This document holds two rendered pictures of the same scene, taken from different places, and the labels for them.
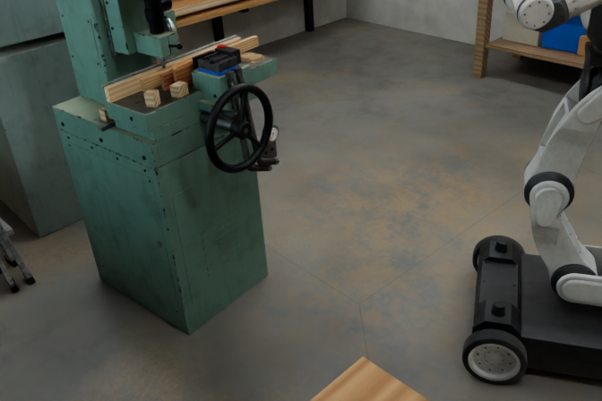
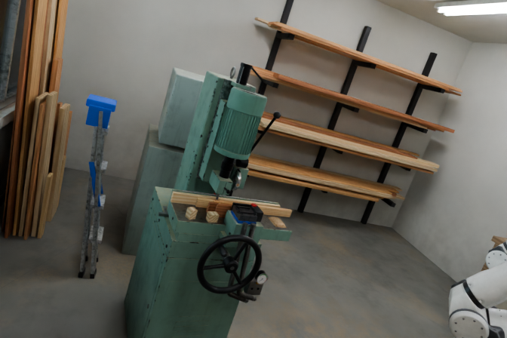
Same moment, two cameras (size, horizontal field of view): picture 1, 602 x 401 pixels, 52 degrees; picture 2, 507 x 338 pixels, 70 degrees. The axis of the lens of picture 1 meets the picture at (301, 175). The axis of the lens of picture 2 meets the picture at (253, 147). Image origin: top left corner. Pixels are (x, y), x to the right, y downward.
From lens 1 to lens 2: 0.53 m
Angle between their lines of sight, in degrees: 26
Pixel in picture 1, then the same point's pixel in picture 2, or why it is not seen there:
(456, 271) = not seen: outside the picture
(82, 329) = (84, 328)
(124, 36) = (205, 169)
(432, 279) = not seen: outside the picture
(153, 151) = (171, 246)
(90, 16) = (196, 149)
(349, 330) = not seen: outside the picture
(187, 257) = (158, 327)
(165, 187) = (167, 272)
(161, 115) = (189, 226)
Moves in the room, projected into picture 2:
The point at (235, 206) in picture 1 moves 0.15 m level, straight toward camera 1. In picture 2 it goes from (212, 311) to (199, 330)
